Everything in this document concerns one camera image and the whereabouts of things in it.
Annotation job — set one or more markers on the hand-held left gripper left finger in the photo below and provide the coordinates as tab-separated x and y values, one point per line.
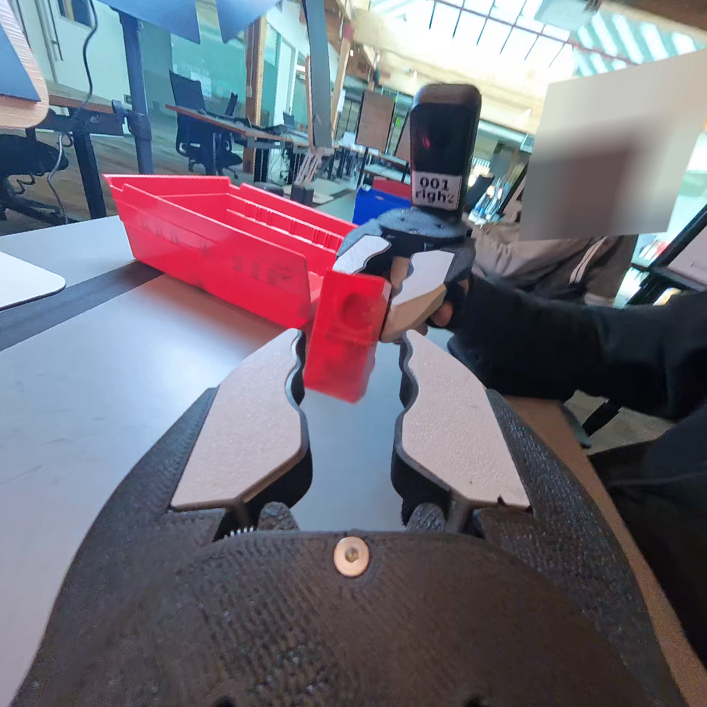
243	436

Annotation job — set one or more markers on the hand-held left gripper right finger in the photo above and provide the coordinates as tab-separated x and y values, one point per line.
464	436

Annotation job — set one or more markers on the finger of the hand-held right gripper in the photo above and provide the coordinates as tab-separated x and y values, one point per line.
422	287
362	257

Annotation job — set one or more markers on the red toy block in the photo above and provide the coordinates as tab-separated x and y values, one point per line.
342	342

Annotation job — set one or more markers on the red plastic bin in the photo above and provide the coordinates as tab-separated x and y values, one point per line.
221	259

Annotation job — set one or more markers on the blue bin with white label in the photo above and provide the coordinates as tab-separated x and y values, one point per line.
381	207

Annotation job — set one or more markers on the brown partition board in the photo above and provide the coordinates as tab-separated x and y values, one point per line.
375	119

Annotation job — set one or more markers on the wooden office desk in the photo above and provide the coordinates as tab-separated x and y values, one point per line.
83	102
248	132

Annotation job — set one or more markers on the black flag panel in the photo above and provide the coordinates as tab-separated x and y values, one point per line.
319	83

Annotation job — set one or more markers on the person's dark clothing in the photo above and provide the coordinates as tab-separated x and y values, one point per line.
663	524

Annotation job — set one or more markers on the black office chair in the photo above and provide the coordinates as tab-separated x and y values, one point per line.
193	110
27	154

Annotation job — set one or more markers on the black light stand pole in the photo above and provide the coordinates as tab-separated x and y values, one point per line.
138	83

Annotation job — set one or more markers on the studio light panel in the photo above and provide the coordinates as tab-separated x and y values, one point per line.
165	16

